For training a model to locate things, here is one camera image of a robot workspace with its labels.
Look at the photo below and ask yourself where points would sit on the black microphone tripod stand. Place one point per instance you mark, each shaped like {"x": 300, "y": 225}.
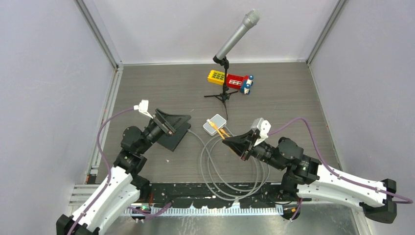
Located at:
{"x": 224, "y": 95}

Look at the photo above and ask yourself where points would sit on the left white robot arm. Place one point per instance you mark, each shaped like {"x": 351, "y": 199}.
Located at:
{"x": 123, "y": 185}

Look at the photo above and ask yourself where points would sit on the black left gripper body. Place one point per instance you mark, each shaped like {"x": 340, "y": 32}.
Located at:
{"x": 161, "y": 124}

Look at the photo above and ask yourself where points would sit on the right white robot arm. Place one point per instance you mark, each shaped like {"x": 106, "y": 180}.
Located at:
{"x": 306, "y": 177}

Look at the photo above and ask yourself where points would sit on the slotted cable duct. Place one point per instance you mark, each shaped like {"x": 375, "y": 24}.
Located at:
{"x": 222, "y": 211}

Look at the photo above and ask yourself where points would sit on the black network switch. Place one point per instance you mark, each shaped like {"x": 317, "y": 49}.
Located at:
{"x": 171, "y": 142}

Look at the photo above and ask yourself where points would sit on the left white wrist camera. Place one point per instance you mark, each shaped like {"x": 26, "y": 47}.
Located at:
{"x": 142, "y": 107}

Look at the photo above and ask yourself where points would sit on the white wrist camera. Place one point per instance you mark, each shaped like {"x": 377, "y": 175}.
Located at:
{"x": 142, "y": 107}
{"x": 261, "y": 128}

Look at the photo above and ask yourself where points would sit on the grey handheld microphone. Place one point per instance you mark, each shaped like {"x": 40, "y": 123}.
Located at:
{"x": 249, "y": 21}

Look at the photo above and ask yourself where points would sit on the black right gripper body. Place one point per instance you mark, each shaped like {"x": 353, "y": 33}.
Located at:
{"x": 254, "y": 141}

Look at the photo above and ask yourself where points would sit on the colourful toy block vehicle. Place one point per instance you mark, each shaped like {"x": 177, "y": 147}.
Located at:
{"x": 241, "y": 83}

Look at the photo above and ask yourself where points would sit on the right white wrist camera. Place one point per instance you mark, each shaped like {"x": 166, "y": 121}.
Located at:
{"x": 261, "y": 128}

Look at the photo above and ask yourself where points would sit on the white network switch box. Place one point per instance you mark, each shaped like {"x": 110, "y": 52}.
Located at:
{"x": 214, "y": 123}

